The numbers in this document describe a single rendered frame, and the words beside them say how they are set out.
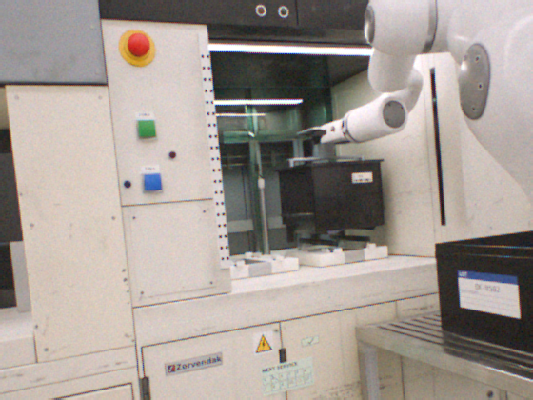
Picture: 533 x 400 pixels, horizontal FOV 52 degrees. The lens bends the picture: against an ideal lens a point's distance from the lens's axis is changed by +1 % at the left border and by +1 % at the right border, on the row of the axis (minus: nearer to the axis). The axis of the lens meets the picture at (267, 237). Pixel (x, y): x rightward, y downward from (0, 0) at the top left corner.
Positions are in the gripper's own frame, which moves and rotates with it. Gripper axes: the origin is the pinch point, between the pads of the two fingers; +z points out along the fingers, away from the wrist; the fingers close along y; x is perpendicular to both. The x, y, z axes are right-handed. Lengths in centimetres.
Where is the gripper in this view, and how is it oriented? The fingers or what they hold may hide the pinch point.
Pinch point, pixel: (325, 137)
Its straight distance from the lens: 152.9
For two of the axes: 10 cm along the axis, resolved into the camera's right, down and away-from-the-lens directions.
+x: -0.9, -9.9, -0.5
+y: 9.2, -1.0, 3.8
